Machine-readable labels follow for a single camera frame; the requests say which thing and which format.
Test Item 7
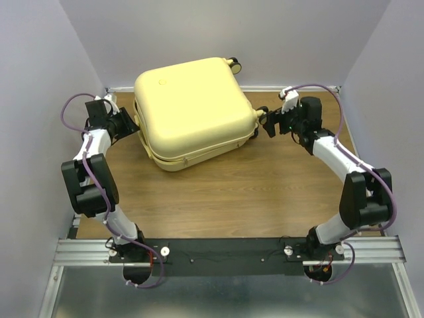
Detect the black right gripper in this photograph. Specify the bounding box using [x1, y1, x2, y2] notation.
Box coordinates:
[262, 101, 305, 138]

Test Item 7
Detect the cream yellow suitcase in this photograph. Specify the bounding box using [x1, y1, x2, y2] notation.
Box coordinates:
[133, 57, 265, 172]

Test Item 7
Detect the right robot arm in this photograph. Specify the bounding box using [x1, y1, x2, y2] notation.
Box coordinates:
[257, 97, 396, 260]

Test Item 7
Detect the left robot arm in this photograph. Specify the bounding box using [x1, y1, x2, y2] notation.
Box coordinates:
[61, 94, 148, 262]

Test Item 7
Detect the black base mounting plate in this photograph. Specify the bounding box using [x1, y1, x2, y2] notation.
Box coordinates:
[109, 236, 344, 278]

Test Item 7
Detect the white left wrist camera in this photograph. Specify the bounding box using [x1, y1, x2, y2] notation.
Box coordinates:
[94, 94, 120, 115]

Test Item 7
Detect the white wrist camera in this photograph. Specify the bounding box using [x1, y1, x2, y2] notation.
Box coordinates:
[94, 94, 120, 115]
[279, 86, 299, 113]

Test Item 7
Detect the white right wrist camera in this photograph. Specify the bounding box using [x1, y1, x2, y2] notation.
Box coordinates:
[279, 86, 299, 113]

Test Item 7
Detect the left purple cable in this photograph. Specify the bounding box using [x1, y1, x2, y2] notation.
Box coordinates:
[61, 93, 165, 290]

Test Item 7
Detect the aluminium frame rail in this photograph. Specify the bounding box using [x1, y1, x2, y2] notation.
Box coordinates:
[40, 236, 420, 317]

